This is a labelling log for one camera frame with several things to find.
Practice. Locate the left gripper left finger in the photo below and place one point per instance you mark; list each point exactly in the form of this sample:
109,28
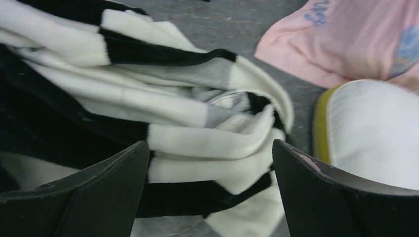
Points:
98,201

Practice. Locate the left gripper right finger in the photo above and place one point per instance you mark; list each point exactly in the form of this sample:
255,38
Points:
321,200

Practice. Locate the white pillow yellow edge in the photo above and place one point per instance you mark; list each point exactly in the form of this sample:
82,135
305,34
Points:
369,128

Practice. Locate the black white checkered pillowcase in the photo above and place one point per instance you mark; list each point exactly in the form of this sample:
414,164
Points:
82,80

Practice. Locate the pink pillow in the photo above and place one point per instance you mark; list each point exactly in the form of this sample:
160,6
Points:
329,42

